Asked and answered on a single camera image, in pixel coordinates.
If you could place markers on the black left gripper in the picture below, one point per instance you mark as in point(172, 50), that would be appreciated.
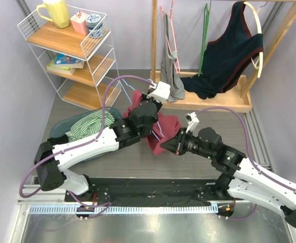
point(158, 104)

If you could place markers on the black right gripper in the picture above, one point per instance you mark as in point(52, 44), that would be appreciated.
point(176, 144)

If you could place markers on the light blue hanger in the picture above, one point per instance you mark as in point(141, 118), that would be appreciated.
point(123, 82)

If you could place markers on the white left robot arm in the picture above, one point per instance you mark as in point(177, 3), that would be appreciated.
point(54, 158)

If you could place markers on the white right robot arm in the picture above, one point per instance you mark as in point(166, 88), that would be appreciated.
point(240, 177)

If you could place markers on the grey tank top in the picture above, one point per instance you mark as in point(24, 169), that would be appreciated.
point(167, 69)

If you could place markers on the navy tank top red trim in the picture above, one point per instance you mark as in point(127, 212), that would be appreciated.
point(226, 58)

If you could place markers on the pink hanger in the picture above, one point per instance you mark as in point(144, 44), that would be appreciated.
point(171, 38)

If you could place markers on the cream white hanger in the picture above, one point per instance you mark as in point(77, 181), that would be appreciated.
point(258, 65)

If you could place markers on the green hanger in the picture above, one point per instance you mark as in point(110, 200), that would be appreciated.
point(204, 35)

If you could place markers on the green striped shirt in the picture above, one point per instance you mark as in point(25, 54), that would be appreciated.
point(87, 126)

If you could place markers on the wooden clothes rack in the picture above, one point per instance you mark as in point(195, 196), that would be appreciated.
point(238, 98)

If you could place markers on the teal plastic laundry basin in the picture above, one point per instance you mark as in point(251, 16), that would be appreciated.
point(64, 126)

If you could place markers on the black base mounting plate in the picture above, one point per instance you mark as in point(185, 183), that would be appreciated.
point(140, 192)

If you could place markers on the blue cover book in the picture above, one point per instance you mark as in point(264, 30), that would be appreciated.
point(65, 61)

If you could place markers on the blue white patterned cup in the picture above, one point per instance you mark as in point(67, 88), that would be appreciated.
point(94, 25)

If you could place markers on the green cover book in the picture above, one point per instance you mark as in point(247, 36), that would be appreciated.
point(52, 67)

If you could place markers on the pink small box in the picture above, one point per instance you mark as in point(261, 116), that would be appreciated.
point(78, 21)

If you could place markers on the yellow mug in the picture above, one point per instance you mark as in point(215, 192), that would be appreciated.
point(58, 11)

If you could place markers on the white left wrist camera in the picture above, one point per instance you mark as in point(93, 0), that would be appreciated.
point(159, 91)

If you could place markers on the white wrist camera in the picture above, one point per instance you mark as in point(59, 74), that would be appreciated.
point(192, 121)
point(159, 91)

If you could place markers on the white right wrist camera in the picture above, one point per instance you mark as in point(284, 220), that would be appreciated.
point(192, 121)

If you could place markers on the white wire wooden shelf rack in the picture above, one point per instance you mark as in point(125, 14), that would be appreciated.
point(88, 87)

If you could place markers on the slotted aluminium cable rail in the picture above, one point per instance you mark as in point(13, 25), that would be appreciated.
point(77, 209)

